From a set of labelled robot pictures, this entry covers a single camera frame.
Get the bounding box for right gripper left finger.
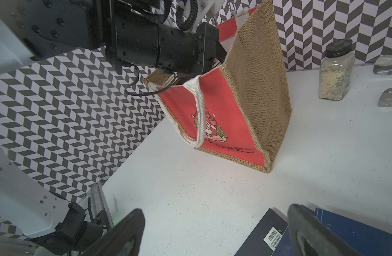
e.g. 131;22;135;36
78;208;145;256

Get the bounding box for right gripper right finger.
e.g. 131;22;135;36
287;204;360;256

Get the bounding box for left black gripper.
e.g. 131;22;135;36
106;11;227;75

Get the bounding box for purple blue barcode book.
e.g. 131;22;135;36
272;206;392;256

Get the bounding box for red burlap canvas bag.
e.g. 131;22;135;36
144;1;292;173

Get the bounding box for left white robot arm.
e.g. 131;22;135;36
0;1;226;256

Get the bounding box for dark blue bottom book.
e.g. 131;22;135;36
235;209;287;256

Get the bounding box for small glass jar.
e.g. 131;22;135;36
318;38;355;101

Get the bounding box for metal tongs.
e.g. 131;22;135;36
373;55;392;108

